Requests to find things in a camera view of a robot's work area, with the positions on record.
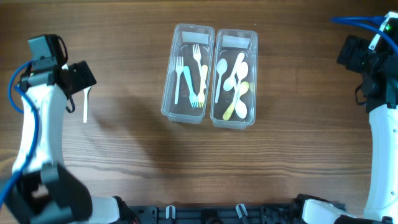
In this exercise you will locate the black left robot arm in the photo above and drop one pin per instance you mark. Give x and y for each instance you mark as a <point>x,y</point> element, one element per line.
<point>40,189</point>

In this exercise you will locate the left clear plastic container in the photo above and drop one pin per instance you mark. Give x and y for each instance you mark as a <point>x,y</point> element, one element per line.
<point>185,35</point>

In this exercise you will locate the white plastic fork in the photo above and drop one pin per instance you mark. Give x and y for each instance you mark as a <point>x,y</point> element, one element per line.
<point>178,70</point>
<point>86,104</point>
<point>197,57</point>
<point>192,96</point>

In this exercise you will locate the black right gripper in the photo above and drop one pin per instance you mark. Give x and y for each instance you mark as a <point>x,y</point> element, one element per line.
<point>353,48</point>

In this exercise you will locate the yellow plastic fork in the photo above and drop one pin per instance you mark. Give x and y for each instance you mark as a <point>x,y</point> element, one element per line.
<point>201,95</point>

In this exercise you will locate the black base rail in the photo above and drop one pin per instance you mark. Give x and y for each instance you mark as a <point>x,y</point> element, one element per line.
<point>241,213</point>

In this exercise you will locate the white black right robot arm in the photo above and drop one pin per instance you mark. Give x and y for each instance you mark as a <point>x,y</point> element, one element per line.
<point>376,61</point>

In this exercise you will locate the yellow plastic spoon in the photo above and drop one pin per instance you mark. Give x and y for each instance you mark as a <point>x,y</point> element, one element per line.
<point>228,113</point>

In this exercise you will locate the clear plastic container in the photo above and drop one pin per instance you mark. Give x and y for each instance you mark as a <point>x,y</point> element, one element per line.
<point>185,35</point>
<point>230,42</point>

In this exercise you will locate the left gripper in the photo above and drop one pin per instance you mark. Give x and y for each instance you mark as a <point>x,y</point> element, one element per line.
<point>85,78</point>

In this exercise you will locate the white plastic spoon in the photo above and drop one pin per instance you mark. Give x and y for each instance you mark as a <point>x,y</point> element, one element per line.
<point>221,68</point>
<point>230,82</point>
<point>241,73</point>
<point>241,108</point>

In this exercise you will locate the right clear plastic container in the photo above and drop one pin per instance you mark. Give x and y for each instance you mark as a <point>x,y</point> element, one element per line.
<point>230,42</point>

